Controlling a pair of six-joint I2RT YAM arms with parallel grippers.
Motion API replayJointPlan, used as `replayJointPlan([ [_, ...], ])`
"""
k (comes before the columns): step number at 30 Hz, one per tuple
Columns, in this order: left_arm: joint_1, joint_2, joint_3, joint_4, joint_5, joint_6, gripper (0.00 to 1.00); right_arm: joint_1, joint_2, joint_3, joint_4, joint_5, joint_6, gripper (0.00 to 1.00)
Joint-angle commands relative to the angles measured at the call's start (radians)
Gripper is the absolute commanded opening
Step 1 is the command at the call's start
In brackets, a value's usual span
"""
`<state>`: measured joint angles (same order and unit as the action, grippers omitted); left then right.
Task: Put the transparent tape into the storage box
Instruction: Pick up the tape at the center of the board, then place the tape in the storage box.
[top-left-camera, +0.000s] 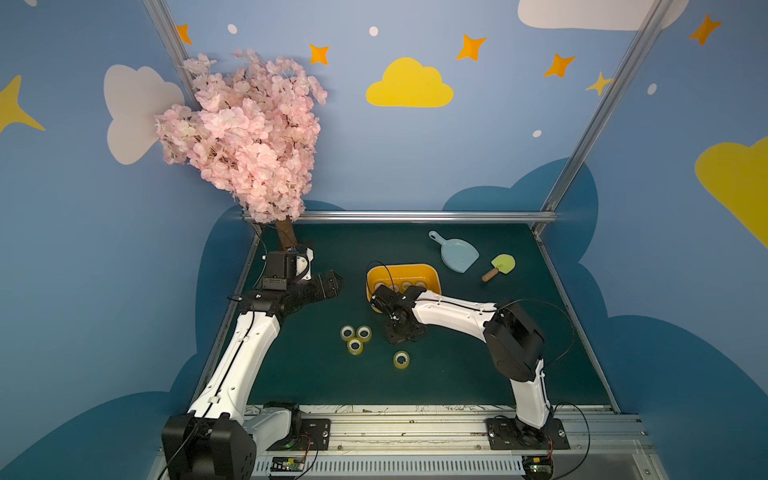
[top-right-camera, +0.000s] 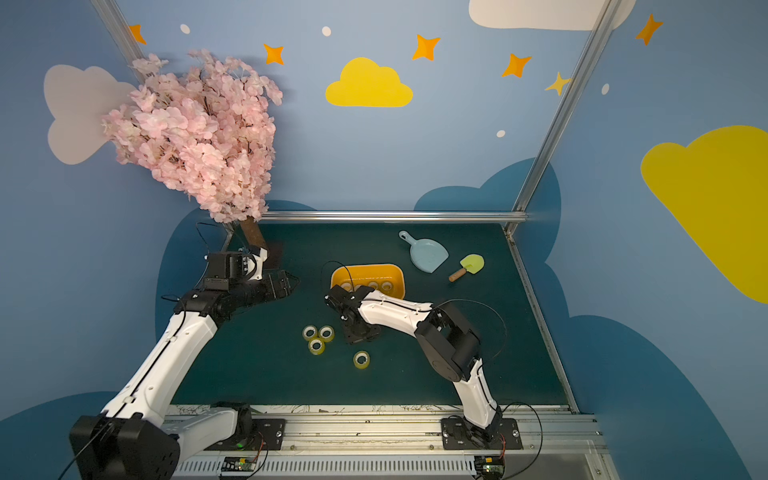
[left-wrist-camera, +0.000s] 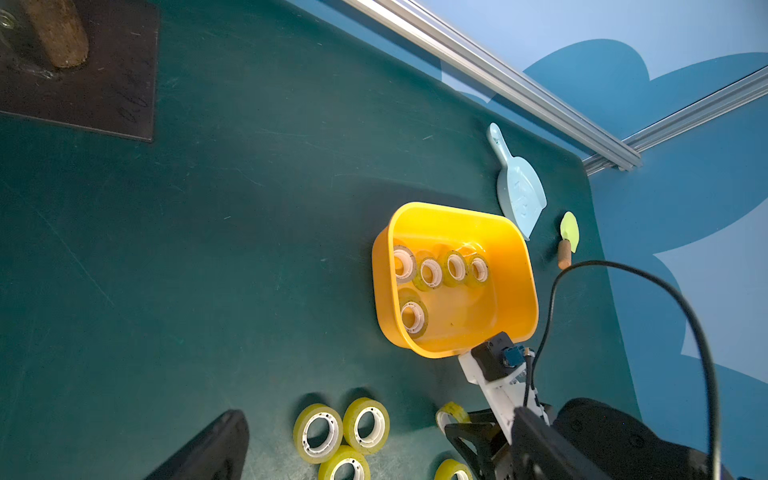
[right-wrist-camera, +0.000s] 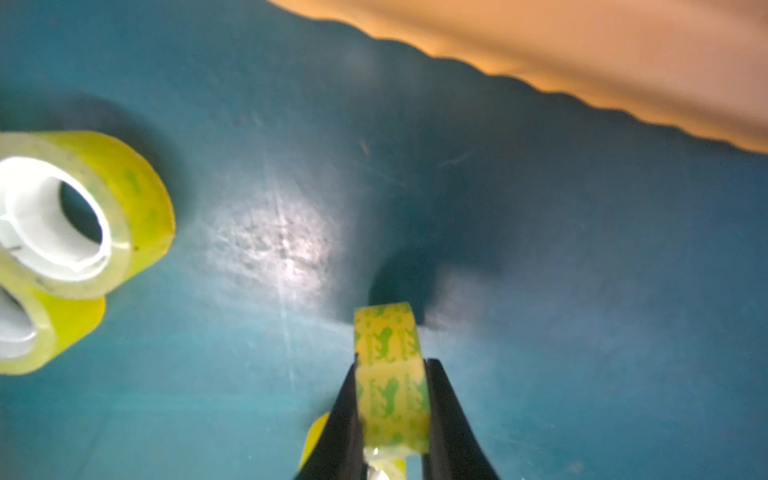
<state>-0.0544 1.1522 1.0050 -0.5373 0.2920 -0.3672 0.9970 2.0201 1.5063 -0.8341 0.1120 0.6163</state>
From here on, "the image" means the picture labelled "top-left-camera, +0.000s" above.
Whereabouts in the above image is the aluminium left corner post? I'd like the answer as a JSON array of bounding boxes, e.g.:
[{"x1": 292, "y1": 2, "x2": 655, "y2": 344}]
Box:
[{"x1": 142, "y1": 0, "x2": 200, "y2": 108}]

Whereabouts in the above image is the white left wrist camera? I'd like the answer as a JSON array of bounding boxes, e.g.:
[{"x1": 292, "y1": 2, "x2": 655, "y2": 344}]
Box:
[{"x1": 260, "y1": 245, "x2": 314, "y2": 291}]

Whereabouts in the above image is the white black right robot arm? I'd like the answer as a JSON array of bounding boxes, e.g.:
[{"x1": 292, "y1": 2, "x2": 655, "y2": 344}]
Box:
[{"x1": 370, "y1": 285, "x2": 551, "y2": 430}]

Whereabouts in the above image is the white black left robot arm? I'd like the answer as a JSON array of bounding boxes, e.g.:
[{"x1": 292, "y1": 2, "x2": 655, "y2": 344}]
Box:
[{"x1": 158, "y1": 271, "x2": 343, "y2": 479}]

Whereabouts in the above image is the green spatula wooden handle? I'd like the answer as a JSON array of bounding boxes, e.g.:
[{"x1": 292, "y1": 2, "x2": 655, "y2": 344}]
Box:
[{"x1": 481, "y1": 254, "x2": 517, "y2": 283}]

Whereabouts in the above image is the aluminium corner post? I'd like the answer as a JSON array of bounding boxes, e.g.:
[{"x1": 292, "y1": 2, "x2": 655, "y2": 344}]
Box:
[
  {"x1": 532, "y1": 0, "x2": 673, "y2": 238},
  {"x1": 142, "y1": 0, "x2": 200, "y2": 108}
]

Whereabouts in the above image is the tape roll left cluster front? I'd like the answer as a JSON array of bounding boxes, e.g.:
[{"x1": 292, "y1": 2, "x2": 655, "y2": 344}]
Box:
[{"x1": 347, "y1": 338, "x2": 364, "y2": 355}]

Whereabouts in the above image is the tape roll left cluster back-left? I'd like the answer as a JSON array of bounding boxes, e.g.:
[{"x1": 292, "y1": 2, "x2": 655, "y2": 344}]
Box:
[{"x1": 340, "y1": 325, "x2": 356, "y2": 341}]

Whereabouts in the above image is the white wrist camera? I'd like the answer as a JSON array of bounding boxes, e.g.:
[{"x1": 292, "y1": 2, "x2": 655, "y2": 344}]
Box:
[
  {"x1": 260, "y1": 245, "x2": 314, "y2": 291},
  {"x1": 370, "y1": 285, "x2": 426, "y2": 315}
]

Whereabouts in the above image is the yellow plastic storage box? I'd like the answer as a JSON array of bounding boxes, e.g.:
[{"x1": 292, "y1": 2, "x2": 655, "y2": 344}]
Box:
[{"x1": 366, "y1": 262, "x2": 442, "y2": 305}]

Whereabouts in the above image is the aluminium right corner post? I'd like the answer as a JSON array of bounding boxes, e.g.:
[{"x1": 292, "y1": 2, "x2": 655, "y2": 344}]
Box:
[{"x1": 532, "y1": 0, "x2": 673, "y2": 238}]

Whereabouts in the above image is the pink cherry blossom tree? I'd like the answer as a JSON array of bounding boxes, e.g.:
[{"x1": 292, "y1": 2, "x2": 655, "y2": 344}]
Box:
[{"x1": 155, "y1": 50, "x2": 327, "y2": 223}]

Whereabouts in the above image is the green circuit board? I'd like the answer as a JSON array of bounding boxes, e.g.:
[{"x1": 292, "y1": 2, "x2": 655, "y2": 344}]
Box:
[
  {"x1": 522, "y1": 456, "x2": 553, "y2": 478},
  {"x1": 269, "y1": 457, "x2": 306, "y2": 475}
]

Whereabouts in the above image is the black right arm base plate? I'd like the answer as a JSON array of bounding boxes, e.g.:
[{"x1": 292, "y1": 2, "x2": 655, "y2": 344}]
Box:
[{"x1": 485, "y1": 415, "x2": 570, "y2": 451}]

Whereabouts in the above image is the aluminium back horizontal bar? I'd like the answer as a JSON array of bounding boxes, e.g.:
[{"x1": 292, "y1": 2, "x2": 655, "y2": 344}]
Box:
[{"x1": 297, "y1": 211, "x2": 557, "y2": 224}]

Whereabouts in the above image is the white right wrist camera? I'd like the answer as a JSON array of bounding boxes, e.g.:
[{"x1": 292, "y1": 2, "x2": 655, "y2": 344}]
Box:
[{"x1": 370, "y1": 285, "x2": 426, "y2": 315}]

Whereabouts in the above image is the left green circuit board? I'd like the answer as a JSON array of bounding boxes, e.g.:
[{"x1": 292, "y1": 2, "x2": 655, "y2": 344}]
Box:
[{"x1": 269, "y1": 457, "x2": 306, "y2": 475}]

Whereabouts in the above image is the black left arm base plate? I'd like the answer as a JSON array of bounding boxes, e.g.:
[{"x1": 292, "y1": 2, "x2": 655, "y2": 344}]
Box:
[{"x1": 268, "y1": 419, "x2": 331, "y2": 452}]

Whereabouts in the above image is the aluminium front rail frame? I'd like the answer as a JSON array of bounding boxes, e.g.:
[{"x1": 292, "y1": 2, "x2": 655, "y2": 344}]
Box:
[{"x1": 146, "y1": 404, "x2": 670, "y2": 480}]

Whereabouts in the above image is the light blue plastic dustpan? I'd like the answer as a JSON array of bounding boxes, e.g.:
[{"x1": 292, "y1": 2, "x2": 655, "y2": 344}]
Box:
[{"x1": 428, "y1": 230, "x2": 479, "y2": 274}]

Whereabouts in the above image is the right green circuit board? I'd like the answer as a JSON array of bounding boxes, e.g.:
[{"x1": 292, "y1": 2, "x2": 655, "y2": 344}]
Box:
[{"x1": 522, "y1": 456, "x2": 553, "y2": 478}]

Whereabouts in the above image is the tape roll left cluster back-right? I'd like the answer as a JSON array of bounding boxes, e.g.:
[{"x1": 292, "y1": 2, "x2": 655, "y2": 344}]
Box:
[{"x1": 356, "y1": 325, "x2": 372, "y2": 343}]

